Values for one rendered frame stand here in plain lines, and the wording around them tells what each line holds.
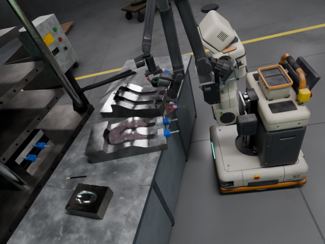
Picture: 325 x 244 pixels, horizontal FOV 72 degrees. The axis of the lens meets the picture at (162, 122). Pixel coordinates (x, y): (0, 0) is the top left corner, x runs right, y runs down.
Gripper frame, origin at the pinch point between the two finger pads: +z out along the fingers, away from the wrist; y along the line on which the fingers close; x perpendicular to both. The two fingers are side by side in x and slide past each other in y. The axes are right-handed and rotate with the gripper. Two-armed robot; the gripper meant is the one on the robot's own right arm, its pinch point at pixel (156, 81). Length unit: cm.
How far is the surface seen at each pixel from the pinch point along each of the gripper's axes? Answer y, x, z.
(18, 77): 85, -16, -31
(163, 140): 10.9, 44.0, 13.8
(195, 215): 8, 55, 99
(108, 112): 42.2, -4.0, 13.3
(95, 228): 59, 78, 19
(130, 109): 24.5, 6.6, 10.3
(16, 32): 74, -30, -53
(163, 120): 6.1, 29.1, 12.4
